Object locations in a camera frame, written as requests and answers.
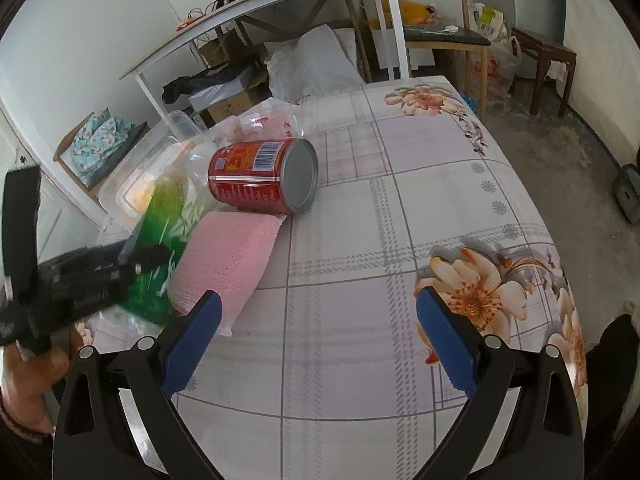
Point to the small wooden chair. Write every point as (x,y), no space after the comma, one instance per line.
(65,160)

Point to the pink cloth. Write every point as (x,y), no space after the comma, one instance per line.
(225,260)

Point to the yellow bag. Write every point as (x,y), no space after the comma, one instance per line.
(410,11)

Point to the dark wooden stool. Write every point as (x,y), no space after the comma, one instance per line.
(542,45)

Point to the white plastic bag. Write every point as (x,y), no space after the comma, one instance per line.
(487,22)

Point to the clear plastic bag pink print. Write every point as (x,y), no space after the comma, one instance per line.
(265,120)

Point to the black cloth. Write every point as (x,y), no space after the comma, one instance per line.
(200,82)

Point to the brown cardboard box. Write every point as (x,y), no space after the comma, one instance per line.
(220,47)

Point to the open cardboard box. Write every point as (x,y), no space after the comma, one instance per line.
(235,105)

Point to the red tin can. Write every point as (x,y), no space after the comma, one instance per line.
(250,175)

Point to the wooden chair with dark seat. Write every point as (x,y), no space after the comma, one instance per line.
(450,39)

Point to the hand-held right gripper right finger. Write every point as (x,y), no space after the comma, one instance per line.
(447,342)

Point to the white woven sack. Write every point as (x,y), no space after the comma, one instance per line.
(310,60)

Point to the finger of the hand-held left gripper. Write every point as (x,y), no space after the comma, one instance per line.
(132,246)
(152,257)

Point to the person's leg in black trousers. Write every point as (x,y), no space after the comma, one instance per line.
(617,385)

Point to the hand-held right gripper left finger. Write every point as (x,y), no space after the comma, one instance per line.
(192,345)

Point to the person's left hand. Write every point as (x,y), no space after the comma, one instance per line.
(30,385)

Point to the clear bottle with green label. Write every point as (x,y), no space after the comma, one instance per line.
(165,220)

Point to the dark grey box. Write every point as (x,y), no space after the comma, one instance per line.
(627,195)

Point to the floral patterned cloth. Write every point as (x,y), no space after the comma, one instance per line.
(100,140)

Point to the clear bag with red print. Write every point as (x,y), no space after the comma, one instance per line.
(492,70)

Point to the floral tablecloth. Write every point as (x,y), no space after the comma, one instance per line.
(375,260)

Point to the clear plastic container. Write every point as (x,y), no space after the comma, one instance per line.
(130,170)

